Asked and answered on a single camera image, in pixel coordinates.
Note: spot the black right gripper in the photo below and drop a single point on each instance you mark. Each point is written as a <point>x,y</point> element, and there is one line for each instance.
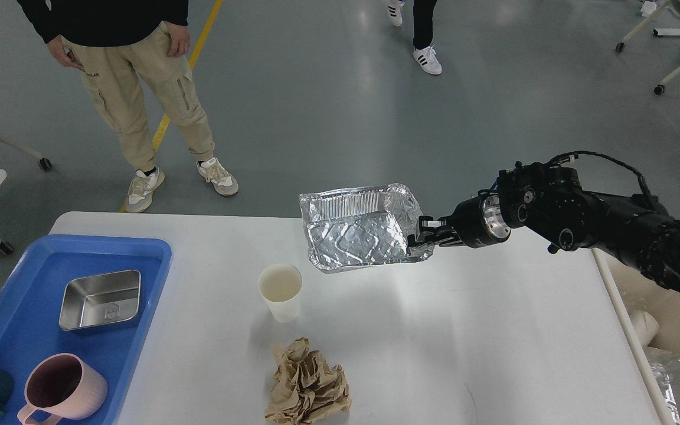
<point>476,223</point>

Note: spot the aluminium foil tray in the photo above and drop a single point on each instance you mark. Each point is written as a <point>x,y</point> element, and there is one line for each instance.
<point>353,228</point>

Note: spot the white paper cup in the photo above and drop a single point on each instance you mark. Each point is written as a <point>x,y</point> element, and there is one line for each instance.
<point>280,285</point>

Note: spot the brown paper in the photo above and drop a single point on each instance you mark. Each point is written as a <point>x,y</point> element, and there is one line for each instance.
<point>306,388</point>

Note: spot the stainless steel rectangular dish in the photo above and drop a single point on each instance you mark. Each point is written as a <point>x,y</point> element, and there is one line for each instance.
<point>101,302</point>

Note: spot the pink ribbed mug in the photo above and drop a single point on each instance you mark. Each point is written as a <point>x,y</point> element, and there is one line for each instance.
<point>62,386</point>

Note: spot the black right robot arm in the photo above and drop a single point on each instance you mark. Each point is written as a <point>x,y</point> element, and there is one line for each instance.
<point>547,198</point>

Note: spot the person's left hand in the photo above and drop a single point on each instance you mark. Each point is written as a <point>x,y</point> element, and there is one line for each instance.
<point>180,39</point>

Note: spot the person's right hand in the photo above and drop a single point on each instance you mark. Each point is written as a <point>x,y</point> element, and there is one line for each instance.
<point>63,55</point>

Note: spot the beige plastic bin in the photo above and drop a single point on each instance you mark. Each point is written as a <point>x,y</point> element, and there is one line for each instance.
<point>631,292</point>

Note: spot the crumpled white cup in bin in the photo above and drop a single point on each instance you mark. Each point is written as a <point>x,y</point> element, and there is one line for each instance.
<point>645,326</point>

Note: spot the person in beige trousers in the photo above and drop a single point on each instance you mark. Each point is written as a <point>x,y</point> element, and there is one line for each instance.
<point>122,44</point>

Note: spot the blue plastic tray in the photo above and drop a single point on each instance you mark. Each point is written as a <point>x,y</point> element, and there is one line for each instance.
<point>31,299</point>

